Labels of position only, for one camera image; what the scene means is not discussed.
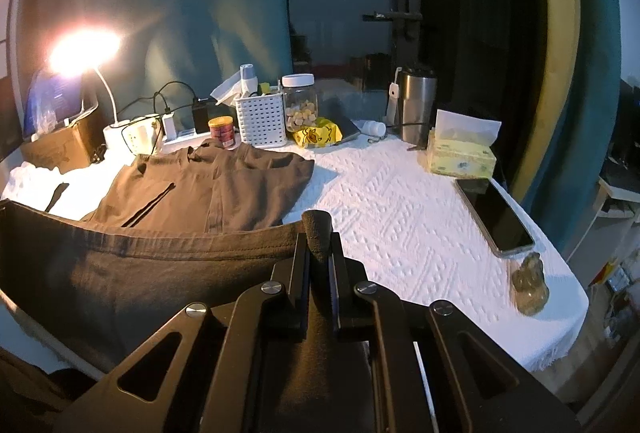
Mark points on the yellow board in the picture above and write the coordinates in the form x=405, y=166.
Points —
x=542, y=38

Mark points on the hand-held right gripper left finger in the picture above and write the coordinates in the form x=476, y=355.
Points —
x=301, y=275

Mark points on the yellow snack packet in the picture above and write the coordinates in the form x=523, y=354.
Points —
x=317, y=133

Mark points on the white textured tablecloth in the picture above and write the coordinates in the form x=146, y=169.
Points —
x=400, y=223

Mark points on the dark notebook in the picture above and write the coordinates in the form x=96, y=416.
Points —
x=342, y=118

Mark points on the white crumpled tissue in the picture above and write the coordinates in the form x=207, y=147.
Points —
x=227, y=88

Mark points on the steel tumbler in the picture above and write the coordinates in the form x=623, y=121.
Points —
x=417, y=103

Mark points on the blue plastic bag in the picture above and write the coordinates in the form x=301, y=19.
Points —
x=50, y=98

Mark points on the black smartphone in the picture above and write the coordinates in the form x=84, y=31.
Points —
x=495, y=215

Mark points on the white hanging tag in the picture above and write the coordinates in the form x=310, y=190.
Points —
x=394, y=98

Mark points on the small white bottle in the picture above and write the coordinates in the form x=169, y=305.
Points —
x=372, y=127

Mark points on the black power adapter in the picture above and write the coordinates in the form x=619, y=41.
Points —
x=201, y=115

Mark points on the white perforated basket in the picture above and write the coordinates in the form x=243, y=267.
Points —
x=260, y=120

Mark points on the clear jar with white lid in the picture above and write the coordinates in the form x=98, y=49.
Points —
x=300, y=105

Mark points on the grey spray bottle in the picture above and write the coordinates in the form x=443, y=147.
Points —
x=248, y=78

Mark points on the white desk lamp base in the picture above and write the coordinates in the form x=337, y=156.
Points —
x=82, y=50

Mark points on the teal curtain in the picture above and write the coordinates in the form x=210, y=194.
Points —
x=175, y=3

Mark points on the grey-brown shirt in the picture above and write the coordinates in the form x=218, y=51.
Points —
x=215, y=188

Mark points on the small glass figurine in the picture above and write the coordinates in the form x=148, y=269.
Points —
x=530, y=285

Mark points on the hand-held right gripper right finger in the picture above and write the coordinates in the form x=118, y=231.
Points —
x=336, y=275

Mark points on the red tin can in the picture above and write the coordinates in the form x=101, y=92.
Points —
x=222, y=130

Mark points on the white charger plug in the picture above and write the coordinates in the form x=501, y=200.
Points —
x=170, y=125

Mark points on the white power strip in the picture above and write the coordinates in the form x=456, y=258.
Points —
x=187, y=142

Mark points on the white mug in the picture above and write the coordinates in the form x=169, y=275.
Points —
x=142, y=138

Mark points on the yellow-green tissue box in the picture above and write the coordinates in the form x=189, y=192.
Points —
x=460, y=153

